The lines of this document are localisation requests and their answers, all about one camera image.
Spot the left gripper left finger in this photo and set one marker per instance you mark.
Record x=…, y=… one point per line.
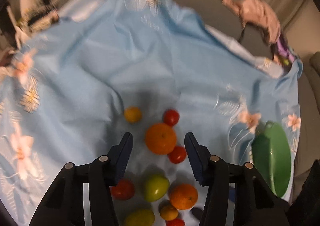
x=63, y=203

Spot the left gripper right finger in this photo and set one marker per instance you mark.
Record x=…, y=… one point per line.
x=255, y=203

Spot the green bowl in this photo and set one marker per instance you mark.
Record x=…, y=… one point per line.
x=272, y=157

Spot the red tomato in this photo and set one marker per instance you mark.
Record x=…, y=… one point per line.
x=178, y=155
x=175, y=222
x=171, y=117
x=124, y=190

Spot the red tomato bottom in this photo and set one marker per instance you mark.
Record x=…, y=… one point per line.
x=175, y=222

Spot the yellow-green fruit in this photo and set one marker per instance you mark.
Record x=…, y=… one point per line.
x=140, y=217

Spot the green apple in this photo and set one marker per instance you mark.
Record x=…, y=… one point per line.
x=155, y=187

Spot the small yellow fruit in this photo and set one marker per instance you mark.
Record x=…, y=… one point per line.
x=132, y=114

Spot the small orange-yellow fruit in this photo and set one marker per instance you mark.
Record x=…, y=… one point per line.
x=168, y=212

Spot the purple clothes pile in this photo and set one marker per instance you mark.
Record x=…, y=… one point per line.
x=282, y=53

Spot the light blue floral cloth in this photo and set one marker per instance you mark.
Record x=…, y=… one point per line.
x=64, y=94

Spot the pink garment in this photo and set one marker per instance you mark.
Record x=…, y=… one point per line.
x=258, y=13

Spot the clutter pile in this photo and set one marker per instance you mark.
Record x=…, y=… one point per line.
x=15, y=32

